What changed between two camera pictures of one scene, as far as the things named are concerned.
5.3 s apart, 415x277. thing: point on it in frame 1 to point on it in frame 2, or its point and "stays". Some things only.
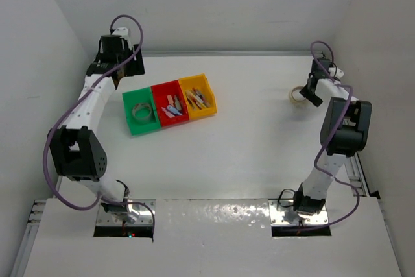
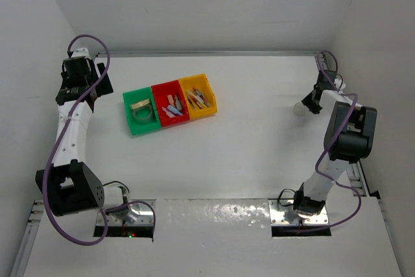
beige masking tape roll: x=299 y=87 to x=136 y=105
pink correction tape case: x=170 y=114 stays
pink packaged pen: x=196 y=100 stays
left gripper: x=133 y=69 to x=102 y=87
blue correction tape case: x=174 y=109 stays
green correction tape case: x=177 y=104 stays
